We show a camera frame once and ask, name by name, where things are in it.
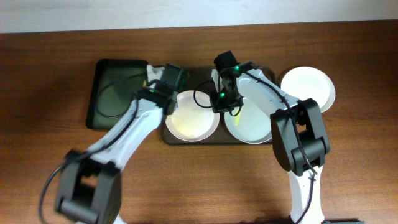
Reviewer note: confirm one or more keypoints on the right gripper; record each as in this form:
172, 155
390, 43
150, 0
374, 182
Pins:
219, 107

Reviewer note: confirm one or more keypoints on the brown serving tray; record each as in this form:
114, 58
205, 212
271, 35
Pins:
220, 137

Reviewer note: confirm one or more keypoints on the white plate top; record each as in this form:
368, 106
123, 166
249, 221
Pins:
190, 122

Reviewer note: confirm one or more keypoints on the white plate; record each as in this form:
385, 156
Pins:
190, 122
305, 82

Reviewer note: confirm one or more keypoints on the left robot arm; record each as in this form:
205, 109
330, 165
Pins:
89, 189

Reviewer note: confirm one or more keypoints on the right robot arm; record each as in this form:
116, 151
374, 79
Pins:
299, 139

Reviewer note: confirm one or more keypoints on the black water tray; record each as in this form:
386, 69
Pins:
114, 83

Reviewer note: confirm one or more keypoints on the light blue plate right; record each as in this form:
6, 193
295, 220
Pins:
250, 126

